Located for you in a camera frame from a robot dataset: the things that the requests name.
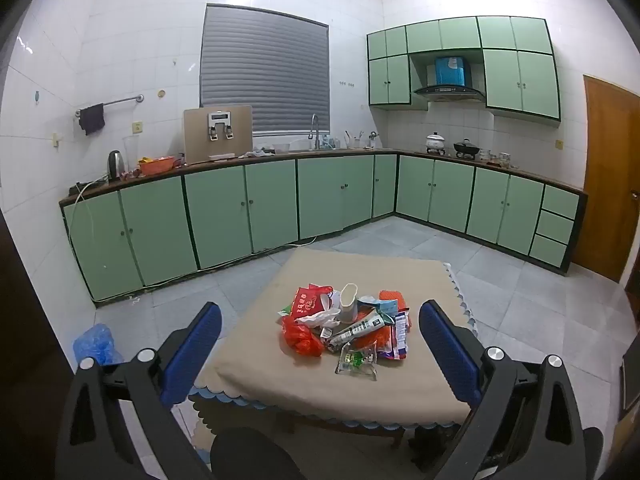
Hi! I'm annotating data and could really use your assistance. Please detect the grey window blind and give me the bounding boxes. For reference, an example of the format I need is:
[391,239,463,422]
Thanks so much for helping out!
[200,4,331,137]

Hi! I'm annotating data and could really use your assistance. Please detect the black range hood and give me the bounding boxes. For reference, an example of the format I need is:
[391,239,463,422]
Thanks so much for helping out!
[413,57,486,103]

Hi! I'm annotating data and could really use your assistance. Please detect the green upper cabinets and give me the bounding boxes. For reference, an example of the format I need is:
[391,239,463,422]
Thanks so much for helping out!
[366,16,562,122]

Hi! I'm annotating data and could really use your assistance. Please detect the black lined trash bin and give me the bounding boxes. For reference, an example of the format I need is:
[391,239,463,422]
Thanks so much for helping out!
[407,422,476,471]

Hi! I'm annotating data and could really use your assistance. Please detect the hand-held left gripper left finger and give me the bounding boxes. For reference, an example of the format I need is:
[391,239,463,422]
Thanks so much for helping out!
[56,301,223,480]

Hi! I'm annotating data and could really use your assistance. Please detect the table with beige cloth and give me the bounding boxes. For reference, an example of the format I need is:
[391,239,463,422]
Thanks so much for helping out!
[189,249,478,461]

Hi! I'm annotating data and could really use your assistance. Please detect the red paper packet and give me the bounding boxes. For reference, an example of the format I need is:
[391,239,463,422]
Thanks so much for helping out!
[292,285,333,321]

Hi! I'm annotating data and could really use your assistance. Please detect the wooden folding table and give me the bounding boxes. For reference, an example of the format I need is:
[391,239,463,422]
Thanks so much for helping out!
[287,407,403,450]

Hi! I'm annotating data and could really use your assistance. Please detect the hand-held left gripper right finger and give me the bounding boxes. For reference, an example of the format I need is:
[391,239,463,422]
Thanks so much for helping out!
[418,299,588,480]

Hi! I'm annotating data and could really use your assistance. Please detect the red plastic bag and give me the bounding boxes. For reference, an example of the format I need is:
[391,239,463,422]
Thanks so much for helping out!
[281,314,325,358]

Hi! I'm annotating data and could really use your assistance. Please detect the orange plastic basket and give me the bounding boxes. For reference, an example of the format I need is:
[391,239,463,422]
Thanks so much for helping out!
[138,156,177,177]

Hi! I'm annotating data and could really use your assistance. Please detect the cardboard box with printed picture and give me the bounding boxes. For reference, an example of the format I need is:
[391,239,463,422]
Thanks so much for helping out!
[183,105,254,165]

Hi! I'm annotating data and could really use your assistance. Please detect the purple white snack wrapper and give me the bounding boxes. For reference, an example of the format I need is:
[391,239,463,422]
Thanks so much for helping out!
[377,310,411,361]

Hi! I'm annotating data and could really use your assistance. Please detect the steel electric kettle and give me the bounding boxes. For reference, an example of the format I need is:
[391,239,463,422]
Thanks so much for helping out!
[106,150,127,182]

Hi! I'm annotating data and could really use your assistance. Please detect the green lower cabinets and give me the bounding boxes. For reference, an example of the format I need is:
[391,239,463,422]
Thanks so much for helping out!
[59,147,588,306]

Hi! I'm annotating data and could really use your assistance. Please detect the dark hanging towel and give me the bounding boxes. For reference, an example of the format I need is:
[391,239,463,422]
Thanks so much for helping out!
[78,103,106,137]

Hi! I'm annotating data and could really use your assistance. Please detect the grey squeezed tube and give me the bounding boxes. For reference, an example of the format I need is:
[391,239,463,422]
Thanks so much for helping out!
[325,310,388,353]

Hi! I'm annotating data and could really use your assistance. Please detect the white plastic bag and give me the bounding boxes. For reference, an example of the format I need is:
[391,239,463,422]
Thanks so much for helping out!
[295,307,341,328]

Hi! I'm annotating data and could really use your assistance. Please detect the group of jars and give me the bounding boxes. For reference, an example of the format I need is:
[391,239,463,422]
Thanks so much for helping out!
[479,149,519,169]

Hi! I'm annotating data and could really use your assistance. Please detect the metal towel bar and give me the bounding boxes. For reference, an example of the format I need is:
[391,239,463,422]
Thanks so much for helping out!
[75,94,145,118]

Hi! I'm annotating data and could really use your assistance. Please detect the black glass cabinet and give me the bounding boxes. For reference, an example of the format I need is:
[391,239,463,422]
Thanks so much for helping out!
[619,332,640,423]

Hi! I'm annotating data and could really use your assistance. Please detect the white paper cup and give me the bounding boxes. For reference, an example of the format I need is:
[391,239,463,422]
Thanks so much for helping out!
[340,283,360,323]

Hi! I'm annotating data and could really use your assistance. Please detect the green cabinets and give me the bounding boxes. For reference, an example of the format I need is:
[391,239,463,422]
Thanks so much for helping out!
[366,16,562,122]
[59,147,588,306]

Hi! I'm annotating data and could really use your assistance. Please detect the clear plastic jug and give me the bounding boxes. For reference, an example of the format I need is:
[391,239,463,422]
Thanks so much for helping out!
[123,135,141,173]

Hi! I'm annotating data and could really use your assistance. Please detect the blue plastic bag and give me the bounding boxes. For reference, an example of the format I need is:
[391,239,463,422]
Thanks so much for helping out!
[73,323,123,367]

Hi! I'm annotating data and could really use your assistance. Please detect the wooden door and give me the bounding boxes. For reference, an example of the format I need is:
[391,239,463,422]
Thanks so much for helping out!
[570,74,640,283]

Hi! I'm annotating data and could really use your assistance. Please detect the clear packet with green print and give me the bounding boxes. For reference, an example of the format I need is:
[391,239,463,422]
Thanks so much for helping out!
[335,347,378,381]

